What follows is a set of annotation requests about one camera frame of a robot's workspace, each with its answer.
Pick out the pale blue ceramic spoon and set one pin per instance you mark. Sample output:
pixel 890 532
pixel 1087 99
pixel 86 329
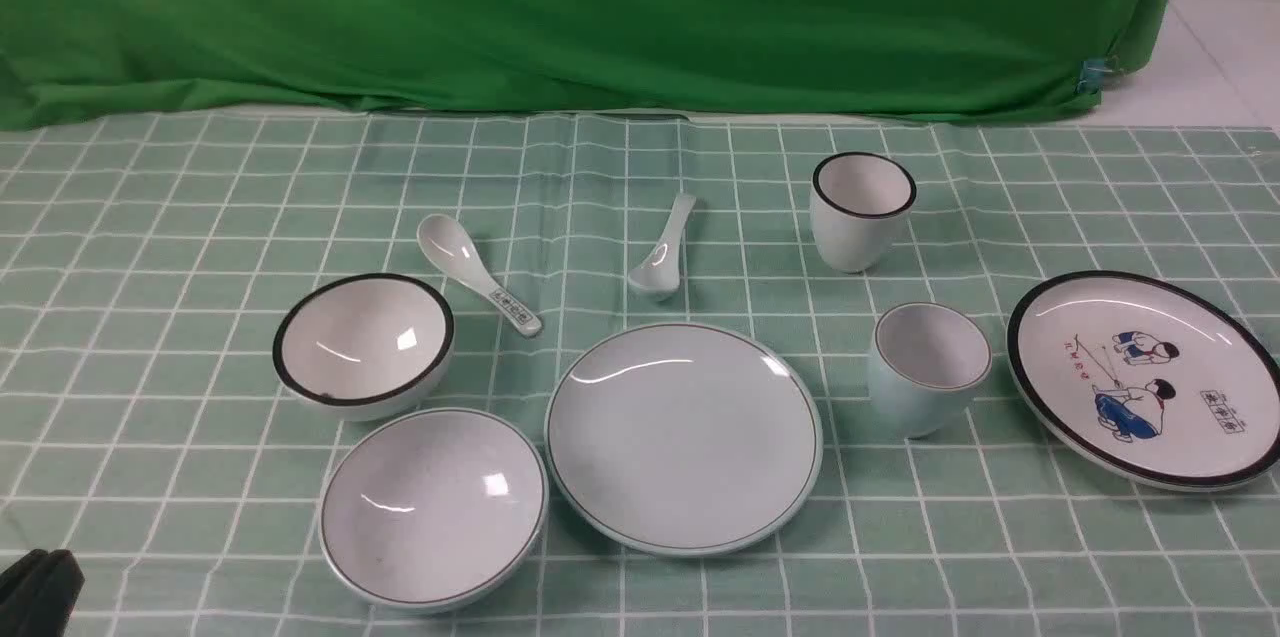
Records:
pixel 658 276

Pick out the pale blue cup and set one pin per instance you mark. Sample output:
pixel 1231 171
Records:
pixel 926 365

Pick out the pale blue shallow bowl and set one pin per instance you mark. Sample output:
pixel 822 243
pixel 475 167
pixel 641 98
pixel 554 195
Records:
pixel 434 510

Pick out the green checkered tablecloth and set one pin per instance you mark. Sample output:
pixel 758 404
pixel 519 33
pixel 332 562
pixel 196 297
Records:
pixel 147 261

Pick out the pale blue flat plate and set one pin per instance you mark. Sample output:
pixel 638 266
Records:
pixel 683 440

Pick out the white cup black rim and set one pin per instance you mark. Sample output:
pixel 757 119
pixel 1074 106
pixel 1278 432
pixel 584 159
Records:
pixel 859 205

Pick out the white bowl black rim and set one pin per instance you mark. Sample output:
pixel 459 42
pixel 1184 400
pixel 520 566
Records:
pixel 366 347

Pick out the blue clip on backdrop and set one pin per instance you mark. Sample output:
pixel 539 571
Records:
pixel 1093 76

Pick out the white plate cartoon print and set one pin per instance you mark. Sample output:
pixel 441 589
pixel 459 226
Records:
pixel 1146 380

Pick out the green backdrop cloth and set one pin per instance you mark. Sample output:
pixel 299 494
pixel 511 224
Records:
pixel 966 61

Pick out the black object bottom left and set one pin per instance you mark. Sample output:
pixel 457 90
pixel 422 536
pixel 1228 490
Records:
pixel 39 592

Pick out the white spoon patterned handle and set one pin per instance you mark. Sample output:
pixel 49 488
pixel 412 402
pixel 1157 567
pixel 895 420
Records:
pixel 447 245

